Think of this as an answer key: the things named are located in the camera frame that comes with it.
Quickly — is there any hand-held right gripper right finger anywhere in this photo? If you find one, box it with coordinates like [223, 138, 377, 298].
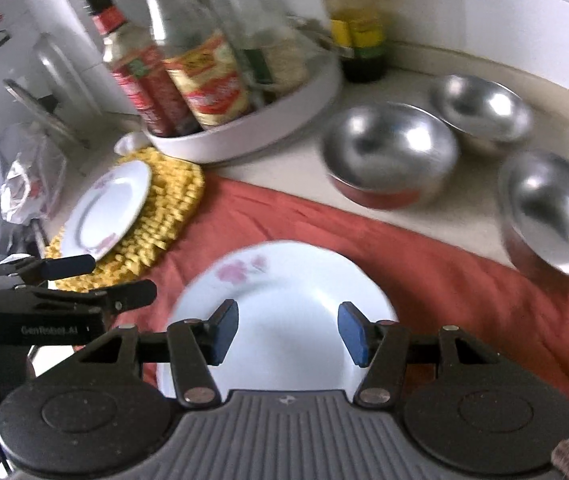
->
[337, 301, 502, 408]

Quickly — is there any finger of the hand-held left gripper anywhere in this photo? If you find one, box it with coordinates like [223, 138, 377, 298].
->
[0, 254, 97, 282]
[14, 279, 158, 315]

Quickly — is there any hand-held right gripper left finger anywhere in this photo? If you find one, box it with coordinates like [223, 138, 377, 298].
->
[67, 299, 240, 408]

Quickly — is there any large white floral plate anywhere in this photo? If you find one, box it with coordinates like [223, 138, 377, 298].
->
[157, 241, 399, 401]

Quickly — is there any dark metal wok pan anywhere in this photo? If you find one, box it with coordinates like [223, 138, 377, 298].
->
[321, 101, 461, 209]

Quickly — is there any small white floral plate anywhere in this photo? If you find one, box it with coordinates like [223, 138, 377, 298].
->
[59, 160, 154, 263]

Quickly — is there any crumpled shiny plastic bag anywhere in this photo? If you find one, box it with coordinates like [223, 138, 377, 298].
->
[0, 132, 68, 226]

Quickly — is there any yellow knitted mat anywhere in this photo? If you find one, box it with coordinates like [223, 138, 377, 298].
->
[44, 147, 206, 292]

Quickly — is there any red cloth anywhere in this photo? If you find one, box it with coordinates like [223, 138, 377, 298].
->
[114, 176, 569, 461]

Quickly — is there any small white object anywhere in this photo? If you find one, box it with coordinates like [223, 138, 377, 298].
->
[114, 131, 151, 157]

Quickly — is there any steel pot lid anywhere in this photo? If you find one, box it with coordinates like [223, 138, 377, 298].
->
[3, 79, 88, 150]

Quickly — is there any white round bottle tray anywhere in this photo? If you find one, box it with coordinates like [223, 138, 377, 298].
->
[142, 52, 343, 165]

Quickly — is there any red label sauce bottle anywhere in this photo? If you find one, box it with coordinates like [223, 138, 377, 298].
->
[84, 0, 200, 138]

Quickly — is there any yellow red label vinegar bottle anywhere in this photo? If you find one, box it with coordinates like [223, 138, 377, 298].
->
[127, 0, 252, 132]

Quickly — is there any steel bowl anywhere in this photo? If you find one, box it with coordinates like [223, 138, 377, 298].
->
[429, 75, 535, 155]
[498, 151, 569, 282]

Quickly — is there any clear jar with paper label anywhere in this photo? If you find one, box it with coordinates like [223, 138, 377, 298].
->
[264, 15, 315, 92]

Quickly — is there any purple label clear bottle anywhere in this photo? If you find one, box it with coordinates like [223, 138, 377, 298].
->
[214, 0, 295, 101]

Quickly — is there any green yellow label dark bottle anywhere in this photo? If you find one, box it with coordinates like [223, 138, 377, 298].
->
[318, 0, 389, 84]

